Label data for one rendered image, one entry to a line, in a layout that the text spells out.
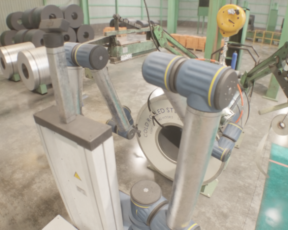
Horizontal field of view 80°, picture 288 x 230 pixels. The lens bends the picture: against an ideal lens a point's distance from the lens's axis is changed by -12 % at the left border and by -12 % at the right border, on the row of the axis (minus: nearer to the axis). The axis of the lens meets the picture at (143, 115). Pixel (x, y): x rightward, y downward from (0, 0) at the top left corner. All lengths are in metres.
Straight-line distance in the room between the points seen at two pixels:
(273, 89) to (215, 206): 4.54
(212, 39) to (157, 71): 5.86
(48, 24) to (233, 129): 1.16
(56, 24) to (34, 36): 12.13
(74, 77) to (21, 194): 2.19
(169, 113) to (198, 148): 1.39
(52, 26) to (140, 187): 0.99
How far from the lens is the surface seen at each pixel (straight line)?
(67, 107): 0.79
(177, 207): 0.99
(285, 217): 3.02
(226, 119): 1.65
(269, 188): 3.27
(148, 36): 2.43
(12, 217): 2.96
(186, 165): 0.80
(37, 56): 6.19
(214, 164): 2.18
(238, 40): 8.18
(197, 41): 13.09
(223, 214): 2.70
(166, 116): 2.14
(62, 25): 0.69
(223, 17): 1.52
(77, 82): 1.37
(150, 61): 0.80
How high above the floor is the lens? 2.13
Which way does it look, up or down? 29 degrees down
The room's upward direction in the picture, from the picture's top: straight up
